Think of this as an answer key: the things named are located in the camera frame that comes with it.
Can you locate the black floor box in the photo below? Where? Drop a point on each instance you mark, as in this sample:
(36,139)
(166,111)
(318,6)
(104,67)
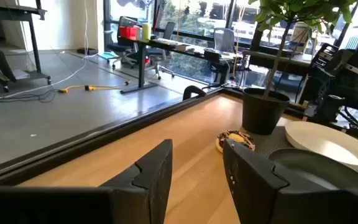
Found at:
(87,51)

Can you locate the dark grey round plate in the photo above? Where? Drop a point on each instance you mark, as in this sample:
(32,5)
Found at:
(315,169)

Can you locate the white round plate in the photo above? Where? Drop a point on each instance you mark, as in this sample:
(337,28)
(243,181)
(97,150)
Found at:
(322,143)

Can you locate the black office desk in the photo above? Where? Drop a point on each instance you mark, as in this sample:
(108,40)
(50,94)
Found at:
(141,62)

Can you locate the black rolling cart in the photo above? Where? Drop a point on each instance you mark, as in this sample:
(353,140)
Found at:
(11,10)

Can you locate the green leafy plant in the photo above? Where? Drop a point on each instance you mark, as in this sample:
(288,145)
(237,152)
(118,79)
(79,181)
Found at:
(291,11)

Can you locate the large chocolate donut white drizzle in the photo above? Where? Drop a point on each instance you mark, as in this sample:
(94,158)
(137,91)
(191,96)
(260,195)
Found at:
(247,139)

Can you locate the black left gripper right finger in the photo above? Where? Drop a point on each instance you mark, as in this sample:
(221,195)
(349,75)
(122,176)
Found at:
(253,186)

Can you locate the dark grey workstation desk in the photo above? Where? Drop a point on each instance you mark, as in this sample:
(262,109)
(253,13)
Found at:
(287,60)

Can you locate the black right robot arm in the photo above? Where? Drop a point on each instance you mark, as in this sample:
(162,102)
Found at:
(337,77)

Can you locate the black office chair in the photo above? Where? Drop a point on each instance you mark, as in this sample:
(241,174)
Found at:
(124,21)

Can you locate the round dark woven placemat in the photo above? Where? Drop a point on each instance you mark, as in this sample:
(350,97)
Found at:
(270,141)

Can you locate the red box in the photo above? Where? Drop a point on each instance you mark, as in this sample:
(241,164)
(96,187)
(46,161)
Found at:
(129,32)

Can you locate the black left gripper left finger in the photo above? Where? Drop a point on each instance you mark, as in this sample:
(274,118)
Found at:
(141,186)

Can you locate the mesh-backed office chair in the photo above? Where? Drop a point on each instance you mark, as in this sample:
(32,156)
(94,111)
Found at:
(224,39)

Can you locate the black plant pot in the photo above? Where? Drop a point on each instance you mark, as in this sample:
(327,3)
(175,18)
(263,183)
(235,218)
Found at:
(259,115)

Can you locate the teal floor item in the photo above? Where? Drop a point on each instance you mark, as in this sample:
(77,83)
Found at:
(108,55)

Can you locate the yellow-green cylinder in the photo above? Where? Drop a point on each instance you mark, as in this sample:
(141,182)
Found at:
(146,32)

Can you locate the black aluminium table frame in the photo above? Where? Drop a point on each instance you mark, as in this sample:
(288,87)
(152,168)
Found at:
(73,149)

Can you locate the grey office chair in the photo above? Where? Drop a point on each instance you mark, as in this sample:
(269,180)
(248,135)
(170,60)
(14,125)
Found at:
(169,29)

